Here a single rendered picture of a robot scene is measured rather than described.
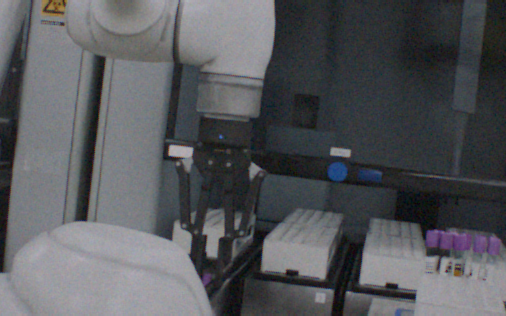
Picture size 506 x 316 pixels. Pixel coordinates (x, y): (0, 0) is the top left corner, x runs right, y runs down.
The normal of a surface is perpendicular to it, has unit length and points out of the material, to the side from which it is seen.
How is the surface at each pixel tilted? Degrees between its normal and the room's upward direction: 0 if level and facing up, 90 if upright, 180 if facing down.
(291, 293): 90
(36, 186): 90
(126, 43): 150
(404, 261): 90
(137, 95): 90
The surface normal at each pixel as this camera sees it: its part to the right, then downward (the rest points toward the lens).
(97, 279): 0.00, -0.45
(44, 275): -0.34, -0.54
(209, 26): -0.17, 0.02
